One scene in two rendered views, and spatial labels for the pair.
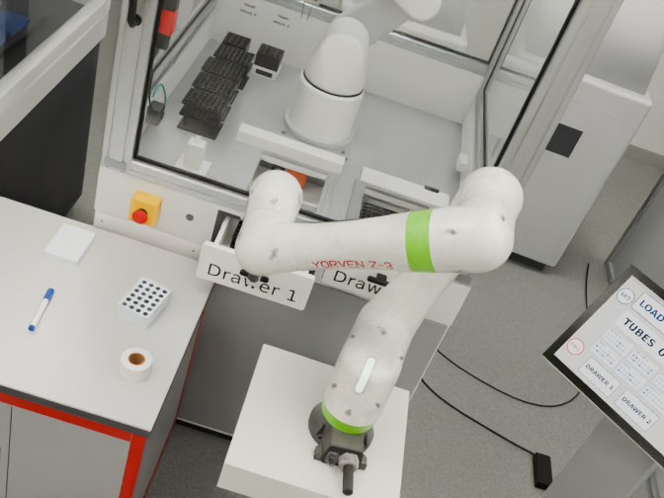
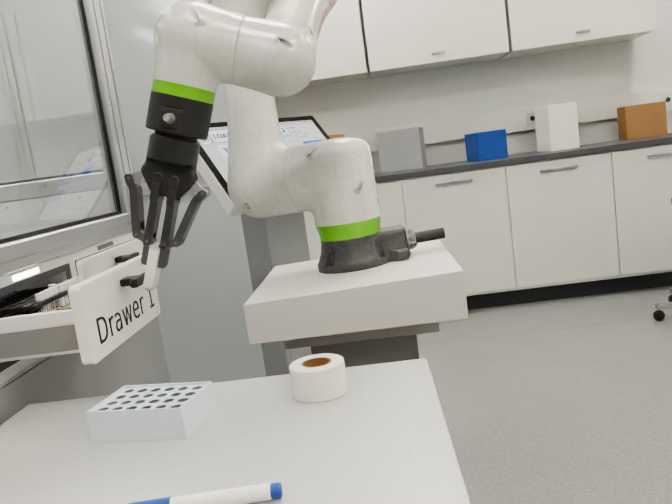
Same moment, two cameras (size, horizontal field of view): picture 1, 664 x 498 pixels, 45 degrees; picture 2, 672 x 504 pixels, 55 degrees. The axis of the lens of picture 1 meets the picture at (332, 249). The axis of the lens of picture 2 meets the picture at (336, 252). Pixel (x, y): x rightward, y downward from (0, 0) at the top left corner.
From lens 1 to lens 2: 1.92 m
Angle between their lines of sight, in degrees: 79
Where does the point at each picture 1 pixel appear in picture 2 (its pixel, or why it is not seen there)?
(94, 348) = (290, 429)
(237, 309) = not seen: hidden behind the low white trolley
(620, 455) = (291, 241)
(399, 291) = (267, 114)
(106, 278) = (64, 478)
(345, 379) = (364, 163)
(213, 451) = not seen: outside the picture
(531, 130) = (97, 19)
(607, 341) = not seen: hidden behind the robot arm
